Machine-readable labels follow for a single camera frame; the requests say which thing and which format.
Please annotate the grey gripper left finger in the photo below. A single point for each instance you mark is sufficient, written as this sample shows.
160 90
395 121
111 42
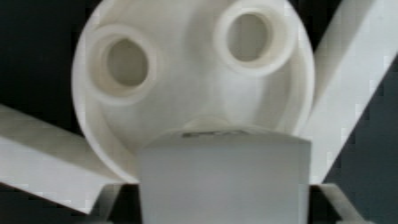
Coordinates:
107 213

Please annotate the white right fence bar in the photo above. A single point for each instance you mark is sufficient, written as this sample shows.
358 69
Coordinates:
354 56

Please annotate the white round stool seat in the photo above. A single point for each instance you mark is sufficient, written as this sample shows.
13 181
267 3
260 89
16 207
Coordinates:
189 64

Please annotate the white stool leg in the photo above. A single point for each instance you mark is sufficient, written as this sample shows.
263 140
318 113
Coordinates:
224 175

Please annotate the white front fence bar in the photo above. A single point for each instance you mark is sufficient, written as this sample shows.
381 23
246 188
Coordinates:
48 162

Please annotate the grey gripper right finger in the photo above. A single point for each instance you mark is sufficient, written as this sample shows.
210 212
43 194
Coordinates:
333 210

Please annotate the white fence bar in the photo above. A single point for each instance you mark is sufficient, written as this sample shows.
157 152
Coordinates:
48 162
354 56

